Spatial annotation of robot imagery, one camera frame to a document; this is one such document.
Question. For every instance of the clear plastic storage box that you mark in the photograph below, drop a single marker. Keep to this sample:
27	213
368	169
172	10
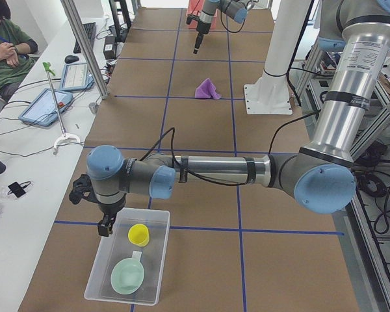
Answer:
113	249

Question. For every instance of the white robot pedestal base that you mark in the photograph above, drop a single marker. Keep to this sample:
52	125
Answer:
270	93

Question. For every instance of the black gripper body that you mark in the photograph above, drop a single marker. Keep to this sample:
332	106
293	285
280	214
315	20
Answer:
201	28
108	212

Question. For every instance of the seated person green shirt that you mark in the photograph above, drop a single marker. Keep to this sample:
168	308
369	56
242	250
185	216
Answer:
15	48

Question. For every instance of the mint green bowl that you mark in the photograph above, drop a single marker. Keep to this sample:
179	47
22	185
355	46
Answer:
127	276

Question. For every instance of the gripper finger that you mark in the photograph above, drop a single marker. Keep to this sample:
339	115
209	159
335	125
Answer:
108	228
101	229
198	43

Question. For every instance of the purple microfiber cloth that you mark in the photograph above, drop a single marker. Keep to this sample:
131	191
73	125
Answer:
207	90

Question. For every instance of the far blue teach pendant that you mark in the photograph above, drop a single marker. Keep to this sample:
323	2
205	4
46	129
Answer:
76	77

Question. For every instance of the black computer mouse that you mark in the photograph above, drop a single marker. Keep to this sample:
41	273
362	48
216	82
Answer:
69	59

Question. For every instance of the black power adapter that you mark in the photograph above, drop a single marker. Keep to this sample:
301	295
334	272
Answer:
110	47

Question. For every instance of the aluminium frame post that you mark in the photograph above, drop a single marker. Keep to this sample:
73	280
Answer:
85	45

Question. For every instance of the blue teach pendant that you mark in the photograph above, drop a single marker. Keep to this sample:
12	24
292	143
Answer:
76	77
42	112

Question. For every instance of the metal rod white stand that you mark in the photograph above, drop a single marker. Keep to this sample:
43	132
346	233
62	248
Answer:
64	137

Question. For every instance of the near blue teach pendant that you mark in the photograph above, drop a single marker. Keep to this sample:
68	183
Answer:
42	112

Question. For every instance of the yellow plastic cup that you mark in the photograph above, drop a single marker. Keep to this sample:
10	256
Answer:
139	235

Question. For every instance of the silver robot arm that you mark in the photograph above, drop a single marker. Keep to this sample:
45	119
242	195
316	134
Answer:
236	10
318	177

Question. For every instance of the small black device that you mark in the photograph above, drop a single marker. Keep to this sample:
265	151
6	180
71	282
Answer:
16	189

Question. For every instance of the brown paper table mat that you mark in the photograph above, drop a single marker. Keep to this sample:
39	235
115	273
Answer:
244	248

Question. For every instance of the pink plastic bin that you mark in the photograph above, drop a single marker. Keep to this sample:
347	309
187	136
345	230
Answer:
195	8

